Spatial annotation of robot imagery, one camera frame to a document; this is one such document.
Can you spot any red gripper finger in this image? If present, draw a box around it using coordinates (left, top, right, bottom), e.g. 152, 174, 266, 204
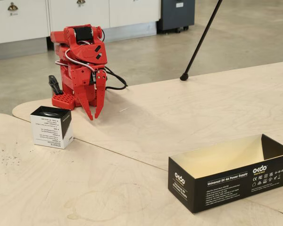
94, 68, 108, 119
73, 88, 96, 121

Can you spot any red gripper body black motor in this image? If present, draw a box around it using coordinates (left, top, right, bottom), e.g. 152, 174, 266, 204
69, 63, 98, 95

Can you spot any small white and black box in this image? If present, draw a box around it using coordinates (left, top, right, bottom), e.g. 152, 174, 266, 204
30, 105, 74, 150

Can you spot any red robot base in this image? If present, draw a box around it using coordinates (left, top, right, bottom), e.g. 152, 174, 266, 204
51, 65, 97, 111

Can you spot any long black open box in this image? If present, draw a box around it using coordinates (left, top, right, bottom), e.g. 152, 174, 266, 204
167, 133, 283, 214

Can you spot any black table clamp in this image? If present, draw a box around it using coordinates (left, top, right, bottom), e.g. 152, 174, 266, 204
48, 75, 63, 96

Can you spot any white cabinet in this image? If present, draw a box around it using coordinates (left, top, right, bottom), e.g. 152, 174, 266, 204
0, 0, 161, 62

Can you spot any black tripod leg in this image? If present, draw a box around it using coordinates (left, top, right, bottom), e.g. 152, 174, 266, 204
179, 0, 224, 81

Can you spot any black cable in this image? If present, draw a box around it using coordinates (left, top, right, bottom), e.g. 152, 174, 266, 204
104, 72, 128, 90
104, 66, 128, 91

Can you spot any dark grey pedestal cabinet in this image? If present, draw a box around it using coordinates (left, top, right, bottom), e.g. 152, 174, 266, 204
157, 0, 196, 34

